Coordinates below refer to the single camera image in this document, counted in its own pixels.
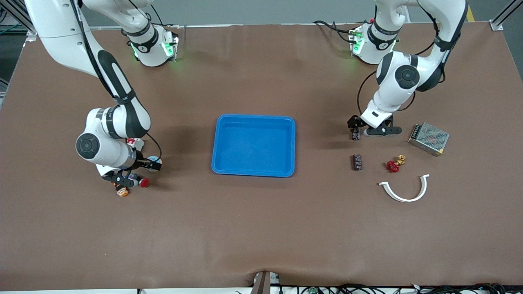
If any blue plastic tray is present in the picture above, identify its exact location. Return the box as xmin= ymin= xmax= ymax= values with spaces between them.
xmin=211 ymin=114 xmax=296 ymax=178

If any metal mesh power supply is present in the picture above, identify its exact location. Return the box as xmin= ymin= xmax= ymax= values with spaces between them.
xmin=408 ymin=122 xmax=450 ymax=157

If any white curved pipe clamp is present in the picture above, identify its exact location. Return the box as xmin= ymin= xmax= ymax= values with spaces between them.
xmin=378 ymin=174 xmax=430 ymax=203

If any brown table mat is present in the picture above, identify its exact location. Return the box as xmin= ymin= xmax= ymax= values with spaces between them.
xmin=0 ymin=22 xmax=523 ymax=291

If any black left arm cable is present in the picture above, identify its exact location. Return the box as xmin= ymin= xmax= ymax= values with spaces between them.
xmin=357 ymin=39 xmax=448 ymax=119

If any black left base cable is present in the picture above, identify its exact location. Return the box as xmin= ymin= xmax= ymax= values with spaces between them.
xmin=313 ymin=20 xmax=356 ymax=43

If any black base cable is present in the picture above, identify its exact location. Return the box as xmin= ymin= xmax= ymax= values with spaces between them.
xmin=141 ymin=3 xmax=187 ymax=29
xmin=313 ymin=20 xmax=356 ymax=43

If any black right base cable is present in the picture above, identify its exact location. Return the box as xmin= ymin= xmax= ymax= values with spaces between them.
xmin=141 ymin=3 xmax=187 ymax=29

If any aluminium frame profile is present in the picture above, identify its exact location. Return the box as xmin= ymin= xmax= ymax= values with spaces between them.
xmin=0 ymin=0 xmax=39 ymax=41
xmin=490 ymin=0 xmax=523 ymax=31

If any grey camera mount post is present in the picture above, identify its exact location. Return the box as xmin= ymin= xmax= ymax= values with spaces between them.
xmin=250 ymin=270 xmax=281 ymax=294

